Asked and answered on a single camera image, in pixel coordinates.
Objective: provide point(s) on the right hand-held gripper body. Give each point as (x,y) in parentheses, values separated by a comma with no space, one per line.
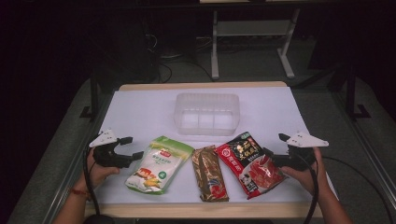
(299,158)

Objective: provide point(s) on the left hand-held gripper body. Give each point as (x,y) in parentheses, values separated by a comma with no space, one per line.
(107,157)

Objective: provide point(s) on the red and black food packet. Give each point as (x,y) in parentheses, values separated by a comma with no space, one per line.
(249,165)

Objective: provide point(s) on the green and white food packet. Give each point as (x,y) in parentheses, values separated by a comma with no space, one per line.
(158,166)

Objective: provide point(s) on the brown and gold food packet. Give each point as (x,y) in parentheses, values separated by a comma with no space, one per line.
(210,174)

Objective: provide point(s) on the clear plastic container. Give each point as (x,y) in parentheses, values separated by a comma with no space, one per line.
(207,113)

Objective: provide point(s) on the person's left hand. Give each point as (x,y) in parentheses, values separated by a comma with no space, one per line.
(98,174)

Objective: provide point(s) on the person's right hand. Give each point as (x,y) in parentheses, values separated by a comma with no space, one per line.
(311,180)

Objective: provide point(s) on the white table sheet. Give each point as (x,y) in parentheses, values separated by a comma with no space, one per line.
(143,115)

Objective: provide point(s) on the black metal stand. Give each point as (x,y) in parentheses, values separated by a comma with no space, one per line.
(94,96)
(351,93)

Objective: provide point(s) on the white metal desk frame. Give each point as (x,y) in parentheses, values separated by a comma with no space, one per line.
(252,28)

